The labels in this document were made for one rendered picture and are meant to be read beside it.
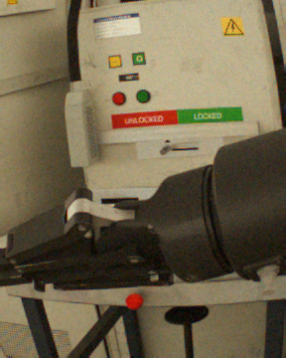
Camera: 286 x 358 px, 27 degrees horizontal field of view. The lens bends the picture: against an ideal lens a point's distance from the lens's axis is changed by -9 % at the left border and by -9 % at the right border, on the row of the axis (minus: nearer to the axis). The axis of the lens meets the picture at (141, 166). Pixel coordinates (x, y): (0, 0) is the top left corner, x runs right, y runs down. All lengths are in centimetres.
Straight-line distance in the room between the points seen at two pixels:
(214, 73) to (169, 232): 109
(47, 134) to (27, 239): 132
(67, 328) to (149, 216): 173
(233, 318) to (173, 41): 92
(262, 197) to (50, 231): 14
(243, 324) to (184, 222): 157
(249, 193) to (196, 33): 111
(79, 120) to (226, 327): 87
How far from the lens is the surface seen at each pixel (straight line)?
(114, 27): 150
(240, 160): 37
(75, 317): 206
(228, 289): 112
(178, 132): 144
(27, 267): 45
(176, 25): 146
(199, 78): 145
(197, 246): 37
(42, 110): 172
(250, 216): 35
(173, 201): 38
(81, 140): 144
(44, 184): 173
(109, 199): 156
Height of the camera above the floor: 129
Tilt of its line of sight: 12 degrees down
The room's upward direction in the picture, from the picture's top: 7 degrees counter-clockwise
